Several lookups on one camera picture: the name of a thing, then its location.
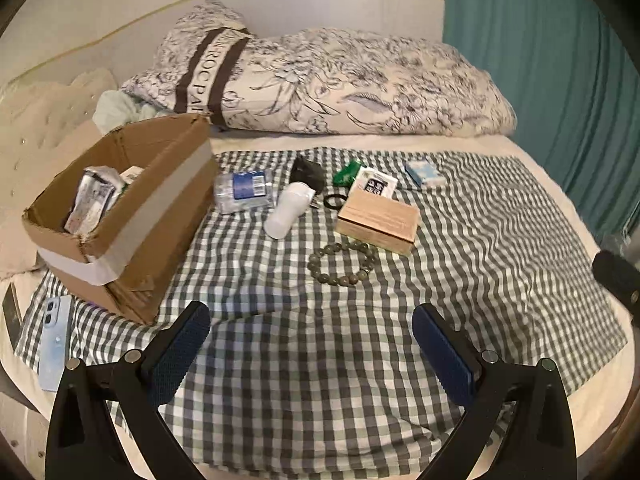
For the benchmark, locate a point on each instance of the tan cardboard box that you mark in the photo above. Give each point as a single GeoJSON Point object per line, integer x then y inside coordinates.
{"type": "Point", "coordinates": [377, 220]}

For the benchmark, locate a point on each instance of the green plastic packet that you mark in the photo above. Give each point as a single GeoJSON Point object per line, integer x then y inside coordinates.
{"type": "Point", "coordinates": [346, 174]}

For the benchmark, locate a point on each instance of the brown cardboard box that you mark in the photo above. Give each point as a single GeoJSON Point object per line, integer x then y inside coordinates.
{"type": "Point", "coordinates": [160, 220]}

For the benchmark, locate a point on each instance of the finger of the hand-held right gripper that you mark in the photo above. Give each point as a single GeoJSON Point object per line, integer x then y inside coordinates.
{"type": "Point", "coordinates": [617, 275]}

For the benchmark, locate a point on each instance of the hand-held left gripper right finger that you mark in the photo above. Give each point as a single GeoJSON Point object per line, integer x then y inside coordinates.
{"type": "Point", "coordinates": [442, 352]}

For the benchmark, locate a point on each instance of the silver foil packet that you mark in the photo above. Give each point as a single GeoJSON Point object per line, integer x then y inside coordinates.
{"type": "Point", "coordinates": [92, 197]}

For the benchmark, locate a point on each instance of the light blue smartphone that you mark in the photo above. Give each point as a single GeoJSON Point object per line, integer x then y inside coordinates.
{"type": "Point", "coordinates": [55, 342]}

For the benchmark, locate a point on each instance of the black flat box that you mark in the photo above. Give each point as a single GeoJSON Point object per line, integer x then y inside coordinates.
{"type": "Point", "coordinates": [12, 310]}

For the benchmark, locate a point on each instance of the floral printed duvet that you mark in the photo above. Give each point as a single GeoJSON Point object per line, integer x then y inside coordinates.
{"type": "Point", "coordinates": [350, 80]}

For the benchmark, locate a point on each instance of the white plastic bottle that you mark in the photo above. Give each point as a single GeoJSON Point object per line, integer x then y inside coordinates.
{"type": "Point", "coordinates": [287, 210]}

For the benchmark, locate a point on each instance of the teal curtain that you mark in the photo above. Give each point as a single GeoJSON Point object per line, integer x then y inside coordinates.
{"type": "Point", "coordinates": [550, 60]}

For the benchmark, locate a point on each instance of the mint green towel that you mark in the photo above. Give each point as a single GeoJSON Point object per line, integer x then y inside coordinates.
{"type": "Point", "coordinates": [117, 107]}

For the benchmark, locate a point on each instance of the black pouch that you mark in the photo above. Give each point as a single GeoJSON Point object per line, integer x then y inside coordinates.
{"type": "Point", "coordinates": [307, 172]}

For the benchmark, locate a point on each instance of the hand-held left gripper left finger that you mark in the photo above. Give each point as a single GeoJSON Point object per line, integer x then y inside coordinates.
{"type": "Point", "coordinates": [180, 350]}

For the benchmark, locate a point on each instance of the beige pillow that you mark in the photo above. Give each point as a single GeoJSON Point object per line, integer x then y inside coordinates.
{"type": "Point", "coordinates": [30, 205]}

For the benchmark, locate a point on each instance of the white sachet with black print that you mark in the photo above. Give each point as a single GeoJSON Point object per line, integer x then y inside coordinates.
{"type": "Point", "coordinates": [375, 182]}

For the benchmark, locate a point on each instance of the small blue box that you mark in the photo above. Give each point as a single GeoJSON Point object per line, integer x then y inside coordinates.
{"type": "Point", "coordinates": [422, 175]}

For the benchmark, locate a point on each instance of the crushed clear water bottle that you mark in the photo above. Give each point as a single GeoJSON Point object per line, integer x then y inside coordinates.
{"type": "Point", "coordinates": [245, 190]}

